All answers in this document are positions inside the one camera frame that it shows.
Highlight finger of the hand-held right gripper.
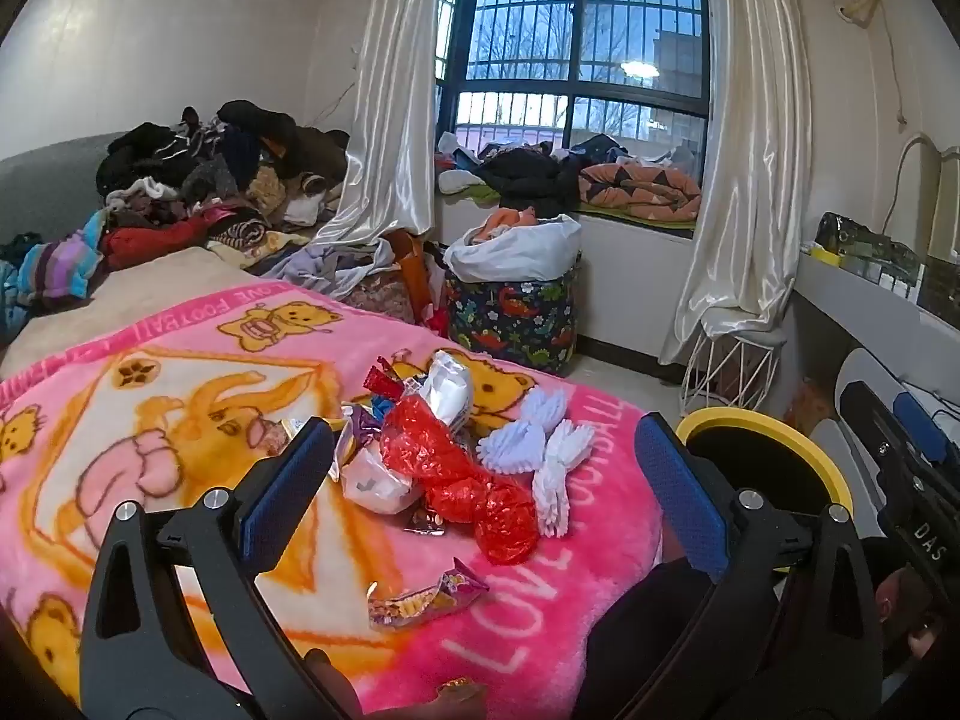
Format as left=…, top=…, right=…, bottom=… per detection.
left=892, top=392, right=960, bottom=481
left=838, top=381, right=912, bottom=481

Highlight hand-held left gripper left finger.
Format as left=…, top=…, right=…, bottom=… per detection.
left=79, top=416, right=361, bottom=720

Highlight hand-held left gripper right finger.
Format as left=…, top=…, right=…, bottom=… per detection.
left=634, top=411, right=890, bottom=720

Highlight white plastic wrapper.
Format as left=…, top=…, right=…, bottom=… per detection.
left=341, top=448, right=422, bottom=515

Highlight yellow rimmed black bin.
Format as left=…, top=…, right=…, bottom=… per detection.
left=675, top=406, right=856, bottom=571

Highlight white pleated paper piece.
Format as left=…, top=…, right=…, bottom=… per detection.
left=532, top=420, right=595, bottom=539
left=477, top=420, right=553, bottom=476
left=521, top=388, right=569, bottom=430

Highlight dark red snack bar wrapper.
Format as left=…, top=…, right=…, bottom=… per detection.
left=365, top=360, right=410, bottom=400

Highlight red foil wrapper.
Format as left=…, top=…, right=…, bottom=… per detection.
left=382, top=396, right=541, bottom=565

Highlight purple snack wrapper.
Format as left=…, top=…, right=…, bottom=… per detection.
left=367, top=568, right=488, bottom=632

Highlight silver white packet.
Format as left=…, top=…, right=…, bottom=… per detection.
left=416, top=350, right=475, bottom=428

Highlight person's right hand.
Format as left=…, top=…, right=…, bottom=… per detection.
left=874, top=566, right=950, bottom=665

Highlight white desk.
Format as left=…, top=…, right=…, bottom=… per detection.
left=795, top=251, right=960, bottom=392

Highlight camouflage bag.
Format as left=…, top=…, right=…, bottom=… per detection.
left=816, top=211, right=928, bottom=280

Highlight white framed mirror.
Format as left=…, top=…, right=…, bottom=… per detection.
left=881, top=131, right=960, bottom=310

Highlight floral bag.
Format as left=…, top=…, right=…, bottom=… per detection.
left=343, top=274, right=418, bottom=325

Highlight pink printed blanket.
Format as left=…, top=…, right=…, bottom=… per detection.
left=0, top=281, right=665, bottom=720

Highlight lavender cloth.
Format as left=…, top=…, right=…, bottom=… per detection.
left=262, top=242, right=392, bottom=302

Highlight dinosaur print basket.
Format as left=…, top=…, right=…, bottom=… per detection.
left=442, top=259, right=584, bottom=377

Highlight orange bag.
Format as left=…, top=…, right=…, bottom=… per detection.
left=388, top=229, right=452, bottom=332

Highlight beige bed sheet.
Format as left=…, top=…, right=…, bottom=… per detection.
left=0, top=244, right=346, bottom=383

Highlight brown gold wrapper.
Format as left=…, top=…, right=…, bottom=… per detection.
left=435, top=678, right=490, bottom=718

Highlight green mat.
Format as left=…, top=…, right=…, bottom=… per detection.
left=576, top=199, right=700, bottom=231

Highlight red garment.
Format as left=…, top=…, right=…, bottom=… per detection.
left=101, top=217, right=218, bottom=272

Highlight white bag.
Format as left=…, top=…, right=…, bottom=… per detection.
left=444, top=214, right=583, bottom=284

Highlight orange patterned quilt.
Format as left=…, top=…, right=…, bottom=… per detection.
left=580, top=161, right=703, bottom=224

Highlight striped blue purple cloth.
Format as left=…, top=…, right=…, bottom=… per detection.
left=15, top=210, right=107, bottom=310

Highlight orange cloth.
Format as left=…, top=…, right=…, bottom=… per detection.
left=480, top=206, right=538, bottom=242

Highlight cream satin curtain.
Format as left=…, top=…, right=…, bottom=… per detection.
left=660, top=0, right=817, bottom=366
left=311, top=0, right=451, bottom=250

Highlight pile of clothes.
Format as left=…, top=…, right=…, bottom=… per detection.
left=94, top=100, right=353, bottom=271

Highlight black jacket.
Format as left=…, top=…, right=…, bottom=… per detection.
left=478, top=148, right=595, bottom=220

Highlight grey headboard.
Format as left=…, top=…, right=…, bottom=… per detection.
left=0, top=131, right=132, bottom=245

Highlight barred window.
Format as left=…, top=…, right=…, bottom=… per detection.
left=435, top=0, right=711, bottom=145

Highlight white wire stool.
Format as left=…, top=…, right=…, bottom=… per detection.
left=679, top=311, right=790, bottom=419

